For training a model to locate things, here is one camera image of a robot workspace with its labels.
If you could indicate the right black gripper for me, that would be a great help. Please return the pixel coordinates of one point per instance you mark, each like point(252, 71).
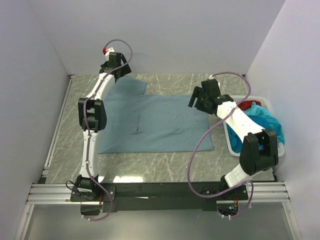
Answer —
point(198, 92)

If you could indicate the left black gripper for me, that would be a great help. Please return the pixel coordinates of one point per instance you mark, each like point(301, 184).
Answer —
point(125, 70)

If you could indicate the grey-blue t shirt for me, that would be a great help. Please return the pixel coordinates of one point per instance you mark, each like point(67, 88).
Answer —
point(149, 123)

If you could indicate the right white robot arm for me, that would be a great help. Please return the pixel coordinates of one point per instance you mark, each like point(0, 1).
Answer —
point(259, 150)

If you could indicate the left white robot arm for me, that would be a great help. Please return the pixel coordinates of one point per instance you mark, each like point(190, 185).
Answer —
point(93, 118)

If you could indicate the white laundry basket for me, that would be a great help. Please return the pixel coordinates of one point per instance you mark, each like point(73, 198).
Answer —
point(267, 105)

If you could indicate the red t shirt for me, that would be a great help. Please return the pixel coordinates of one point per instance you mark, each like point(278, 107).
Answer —
point(248, 104)

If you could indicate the teal t shirt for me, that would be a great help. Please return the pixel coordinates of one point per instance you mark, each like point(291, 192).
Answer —
point(262, 117)

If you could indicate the black base beam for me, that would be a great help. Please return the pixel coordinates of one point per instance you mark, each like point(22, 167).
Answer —
point(142, 196)

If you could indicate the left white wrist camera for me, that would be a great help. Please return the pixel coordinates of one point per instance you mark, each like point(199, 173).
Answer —
point(106, 52)

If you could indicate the aluminium frame rail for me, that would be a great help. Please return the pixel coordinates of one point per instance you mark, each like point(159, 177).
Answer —
point(41, 193)

